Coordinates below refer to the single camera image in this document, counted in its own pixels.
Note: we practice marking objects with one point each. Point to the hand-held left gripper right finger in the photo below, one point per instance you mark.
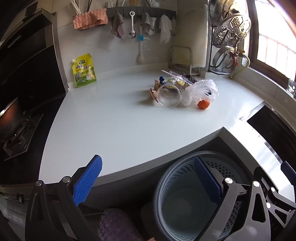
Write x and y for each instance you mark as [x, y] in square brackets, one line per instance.
[208, 178]

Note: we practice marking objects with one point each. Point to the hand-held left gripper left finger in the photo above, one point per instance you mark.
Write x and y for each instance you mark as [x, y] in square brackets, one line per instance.
[87, 178]

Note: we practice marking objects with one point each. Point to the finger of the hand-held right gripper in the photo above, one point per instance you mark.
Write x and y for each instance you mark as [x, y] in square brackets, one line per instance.
[289, 169]
[271, 197]

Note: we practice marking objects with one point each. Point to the grey perforated trash bin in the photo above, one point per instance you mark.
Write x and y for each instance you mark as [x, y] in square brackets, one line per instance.
[185, 208]

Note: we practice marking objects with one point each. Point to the clear plastic bag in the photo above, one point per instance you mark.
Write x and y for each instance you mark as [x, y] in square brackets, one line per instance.
[203, 89]

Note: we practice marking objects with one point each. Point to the clear plastic cup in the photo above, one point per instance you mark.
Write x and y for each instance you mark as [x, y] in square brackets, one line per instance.
[168, 97]

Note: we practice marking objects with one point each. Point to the brown snack box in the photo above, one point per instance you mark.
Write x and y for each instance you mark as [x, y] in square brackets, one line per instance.
[153, 92]

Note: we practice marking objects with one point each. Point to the black kitchen sink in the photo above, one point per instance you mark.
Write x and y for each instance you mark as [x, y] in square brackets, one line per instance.
[270, 125]

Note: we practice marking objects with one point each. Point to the purple fuzzy slipper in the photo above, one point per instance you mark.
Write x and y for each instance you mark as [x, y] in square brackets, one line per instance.
[115, 227]

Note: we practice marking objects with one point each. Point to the gas stove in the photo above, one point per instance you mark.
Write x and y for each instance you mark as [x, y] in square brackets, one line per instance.
[20, 141]

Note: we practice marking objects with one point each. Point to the dark frying pan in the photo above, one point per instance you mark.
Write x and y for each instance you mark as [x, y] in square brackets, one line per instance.
[9, 115]

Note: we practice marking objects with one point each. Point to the white yellow crumpled wrapper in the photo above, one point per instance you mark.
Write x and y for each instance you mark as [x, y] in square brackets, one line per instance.
[177, 81]

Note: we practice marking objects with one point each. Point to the yellow green spout pouch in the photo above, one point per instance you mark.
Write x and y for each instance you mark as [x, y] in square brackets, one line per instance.
[83, 71]

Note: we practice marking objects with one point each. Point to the metal cutting board stand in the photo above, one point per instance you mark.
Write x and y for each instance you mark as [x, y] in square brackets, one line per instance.
[195, 72]

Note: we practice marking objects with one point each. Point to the black range hood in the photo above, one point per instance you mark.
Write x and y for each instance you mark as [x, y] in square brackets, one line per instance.
[30, 58]

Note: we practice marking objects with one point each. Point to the wooden framed window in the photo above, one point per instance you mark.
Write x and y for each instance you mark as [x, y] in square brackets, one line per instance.
[272, 34]

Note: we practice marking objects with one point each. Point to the white cutting board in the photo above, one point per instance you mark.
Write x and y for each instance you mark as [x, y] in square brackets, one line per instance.
[192, 34]

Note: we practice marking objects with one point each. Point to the metal ladle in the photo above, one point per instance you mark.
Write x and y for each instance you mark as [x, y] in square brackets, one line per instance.
[131, 34]

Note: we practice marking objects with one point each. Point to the white brush with blue head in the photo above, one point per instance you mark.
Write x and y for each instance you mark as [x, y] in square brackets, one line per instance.
[140, 37]

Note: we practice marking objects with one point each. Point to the metal steamer basket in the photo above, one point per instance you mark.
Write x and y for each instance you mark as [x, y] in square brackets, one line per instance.
[231, 29]

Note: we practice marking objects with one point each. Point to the grey purple rag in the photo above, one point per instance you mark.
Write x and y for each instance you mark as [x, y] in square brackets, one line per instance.
[117, 27]

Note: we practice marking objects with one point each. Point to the white hanging cloth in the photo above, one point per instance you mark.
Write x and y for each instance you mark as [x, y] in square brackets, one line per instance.
[165, 30]

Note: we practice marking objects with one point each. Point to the pink sponge cloth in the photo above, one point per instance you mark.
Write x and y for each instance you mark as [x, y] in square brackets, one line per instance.
[90, 19]

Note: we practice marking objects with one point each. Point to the grey white rag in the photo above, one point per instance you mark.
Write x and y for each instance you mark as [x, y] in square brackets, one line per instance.
[148, 23]

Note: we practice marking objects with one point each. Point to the white chopsticks bundle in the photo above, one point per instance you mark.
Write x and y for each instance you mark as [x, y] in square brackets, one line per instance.
[76, 8]

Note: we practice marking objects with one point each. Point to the metal pots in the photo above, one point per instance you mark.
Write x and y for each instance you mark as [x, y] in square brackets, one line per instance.
[226, 8]

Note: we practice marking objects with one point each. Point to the dark chopsticks bundle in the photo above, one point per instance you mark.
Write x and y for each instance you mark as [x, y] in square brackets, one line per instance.
[89, 5]

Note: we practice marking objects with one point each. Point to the grey wall hook rail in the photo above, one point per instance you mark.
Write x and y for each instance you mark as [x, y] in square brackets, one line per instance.
[138, 10]

